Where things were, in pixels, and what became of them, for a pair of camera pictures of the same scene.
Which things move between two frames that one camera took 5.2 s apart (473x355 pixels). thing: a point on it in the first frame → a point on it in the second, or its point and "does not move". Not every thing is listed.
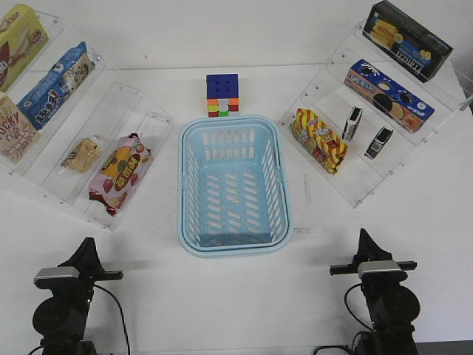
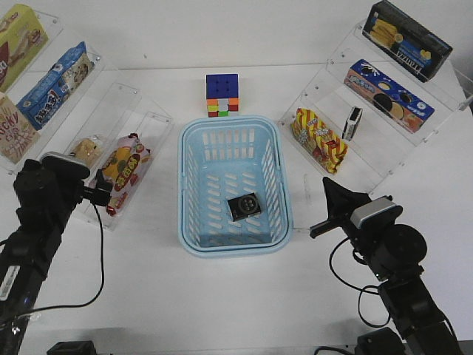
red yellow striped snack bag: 318,139 does not move
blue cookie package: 63,78 does not move
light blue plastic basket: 233,187 does not move
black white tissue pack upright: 352,123 does not move
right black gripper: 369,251 → 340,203
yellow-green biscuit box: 22,38 does not move
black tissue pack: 380,140 → 244,205
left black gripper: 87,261 → 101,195
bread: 84,157 does not move
